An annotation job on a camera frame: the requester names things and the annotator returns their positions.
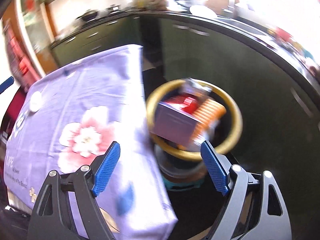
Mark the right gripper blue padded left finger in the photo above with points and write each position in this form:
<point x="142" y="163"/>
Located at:
<point x="52" y="217"/>

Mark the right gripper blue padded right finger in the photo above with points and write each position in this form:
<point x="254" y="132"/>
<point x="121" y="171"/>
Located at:
<point x="254" y="206"/>

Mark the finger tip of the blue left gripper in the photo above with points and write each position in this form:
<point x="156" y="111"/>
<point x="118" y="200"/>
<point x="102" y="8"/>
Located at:
<point x="6" y="84"/>

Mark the orange bristle scrub pad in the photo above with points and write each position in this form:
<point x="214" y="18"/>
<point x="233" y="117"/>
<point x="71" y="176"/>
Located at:
<point x="207" y="113"/>

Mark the purple cardboard box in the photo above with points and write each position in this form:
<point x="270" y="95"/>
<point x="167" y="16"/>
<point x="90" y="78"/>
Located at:
<point x="173" y="124"/>

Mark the red and white carton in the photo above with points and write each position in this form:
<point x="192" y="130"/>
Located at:
<point x="184" y="102"/>

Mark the white plastic bag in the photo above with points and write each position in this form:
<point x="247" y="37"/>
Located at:
<point x="190" y="86"/>

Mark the green lower kitchen cabinets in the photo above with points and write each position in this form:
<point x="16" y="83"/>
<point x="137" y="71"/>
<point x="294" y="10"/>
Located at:
<point x="278" y="98"/>

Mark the red checked apron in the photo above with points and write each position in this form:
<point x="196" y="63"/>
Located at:
<point x="19" y="63"/>

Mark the purple floral tablecloth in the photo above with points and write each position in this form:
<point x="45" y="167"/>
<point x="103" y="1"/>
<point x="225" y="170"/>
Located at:
<point x="87" y="105"/>

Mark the black wok on stove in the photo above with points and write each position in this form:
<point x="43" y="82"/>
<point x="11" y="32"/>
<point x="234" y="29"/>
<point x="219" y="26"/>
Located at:
<point x="88" y="15"/>

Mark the teal plastic stool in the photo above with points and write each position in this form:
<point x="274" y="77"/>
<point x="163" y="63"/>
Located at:
<point x="176" y="185"/>

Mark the blue bin with yellow rim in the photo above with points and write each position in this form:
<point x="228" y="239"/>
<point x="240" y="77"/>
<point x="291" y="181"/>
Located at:
<point x="185" y="162"/>

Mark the white plate by sink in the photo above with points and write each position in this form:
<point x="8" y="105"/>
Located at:
<point x="202" y="11"/>

